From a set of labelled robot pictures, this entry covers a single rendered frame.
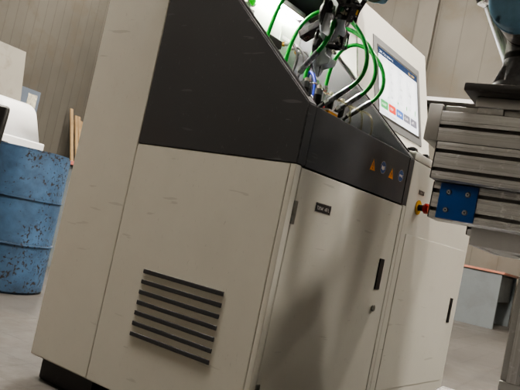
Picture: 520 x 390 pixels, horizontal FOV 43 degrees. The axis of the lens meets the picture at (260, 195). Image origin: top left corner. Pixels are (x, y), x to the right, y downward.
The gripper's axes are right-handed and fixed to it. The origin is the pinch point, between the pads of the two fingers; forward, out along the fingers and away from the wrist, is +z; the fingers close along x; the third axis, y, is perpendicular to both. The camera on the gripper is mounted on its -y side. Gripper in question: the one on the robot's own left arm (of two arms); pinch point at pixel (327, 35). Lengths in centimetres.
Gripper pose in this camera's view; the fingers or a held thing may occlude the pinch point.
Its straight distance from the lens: 199.6
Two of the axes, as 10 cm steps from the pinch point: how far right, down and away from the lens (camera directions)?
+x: 9.5, -0.1, 3.2
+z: -2.2, 7.1, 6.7
